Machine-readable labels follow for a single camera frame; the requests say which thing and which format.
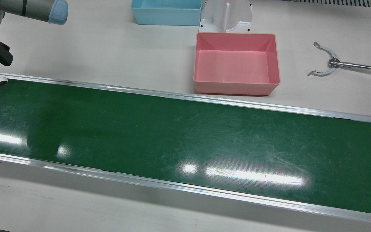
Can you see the right grey UR5e robot arm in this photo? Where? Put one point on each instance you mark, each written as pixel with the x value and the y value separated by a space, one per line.
pixel 27 8

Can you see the pink plastic box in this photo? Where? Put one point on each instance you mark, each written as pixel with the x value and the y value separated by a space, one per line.
pixel 233 64

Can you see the green belt conveyor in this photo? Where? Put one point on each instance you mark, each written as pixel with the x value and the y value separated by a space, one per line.
pixel 172 135

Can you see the blue plastic box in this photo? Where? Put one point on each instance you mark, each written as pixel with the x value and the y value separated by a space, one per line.
pixel 166 16

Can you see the metal reacher grabber tool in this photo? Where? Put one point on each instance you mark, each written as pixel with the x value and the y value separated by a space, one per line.
pixel 366 66

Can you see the white column pedestal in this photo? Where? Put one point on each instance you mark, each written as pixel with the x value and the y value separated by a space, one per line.
pixel 217 16

